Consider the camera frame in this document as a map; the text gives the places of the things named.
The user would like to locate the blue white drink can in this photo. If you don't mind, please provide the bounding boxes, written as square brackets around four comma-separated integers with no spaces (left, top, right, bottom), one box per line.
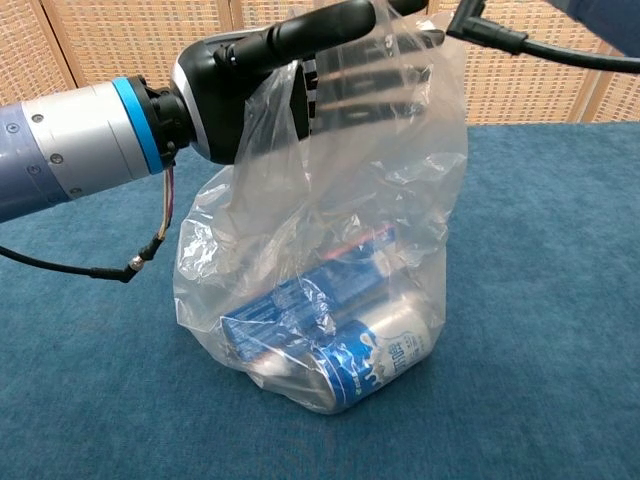
[309,304,434,414]

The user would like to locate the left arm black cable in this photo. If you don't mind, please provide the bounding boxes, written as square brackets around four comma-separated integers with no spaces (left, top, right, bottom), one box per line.
[0,163,177,284]

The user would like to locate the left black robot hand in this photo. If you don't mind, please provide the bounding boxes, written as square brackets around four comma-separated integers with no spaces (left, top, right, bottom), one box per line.
[169,0,446,166]

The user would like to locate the woven bamboo folding screen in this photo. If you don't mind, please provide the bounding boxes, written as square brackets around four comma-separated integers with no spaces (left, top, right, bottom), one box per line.
[0,0,640,126]

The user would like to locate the blue carpet table cover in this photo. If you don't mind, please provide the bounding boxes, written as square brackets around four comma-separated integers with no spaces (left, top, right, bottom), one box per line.
[0,119,640,480]

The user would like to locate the clear plastic bag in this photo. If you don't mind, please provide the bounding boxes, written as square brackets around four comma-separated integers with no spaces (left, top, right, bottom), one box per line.
[172,0,470,415]

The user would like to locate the red blue snack pack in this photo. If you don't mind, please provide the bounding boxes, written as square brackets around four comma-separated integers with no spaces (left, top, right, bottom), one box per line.
[319,224,400,262]

